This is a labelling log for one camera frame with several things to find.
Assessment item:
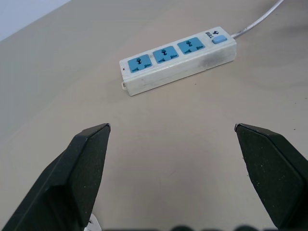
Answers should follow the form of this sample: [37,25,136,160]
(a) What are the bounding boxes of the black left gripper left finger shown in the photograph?
[0,123,111,231]

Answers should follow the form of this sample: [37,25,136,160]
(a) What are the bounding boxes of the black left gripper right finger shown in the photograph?
[234,123,308,231]

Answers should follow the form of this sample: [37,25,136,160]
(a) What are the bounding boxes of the grey power strip cable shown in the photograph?
[231,0,285,39]

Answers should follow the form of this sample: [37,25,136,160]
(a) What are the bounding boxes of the white power strip blue sockets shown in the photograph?
[119,26,237,97]

